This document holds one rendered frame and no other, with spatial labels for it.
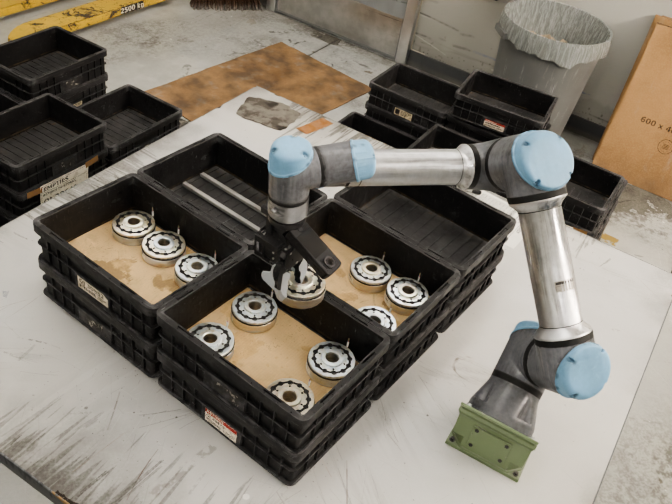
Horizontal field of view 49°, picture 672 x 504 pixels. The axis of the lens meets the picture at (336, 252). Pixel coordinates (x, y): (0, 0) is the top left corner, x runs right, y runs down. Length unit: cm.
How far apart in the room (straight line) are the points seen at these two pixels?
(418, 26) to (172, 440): 360
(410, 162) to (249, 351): 53
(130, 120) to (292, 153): 198
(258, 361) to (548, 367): 60
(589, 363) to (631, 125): 284
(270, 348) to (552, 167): 70
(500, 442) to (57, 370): 98
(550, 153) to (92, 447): 108
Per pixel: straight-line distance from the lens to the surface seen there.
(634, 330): 221
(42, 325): 188
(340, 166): 132
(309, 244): 139
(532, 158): 146
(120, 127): 317
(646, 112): 426
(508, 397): 164
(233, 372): 146
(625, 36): 441
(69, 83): 319
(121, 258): 183
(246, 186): 208
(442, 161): 154
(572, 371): 153
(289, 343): 165
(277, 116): 266
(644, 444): 295
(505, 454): 168
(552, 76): 395
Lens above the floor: 204
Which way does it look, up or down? 39 degrees down
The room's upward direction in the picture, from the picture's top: 11 degrees clockwise
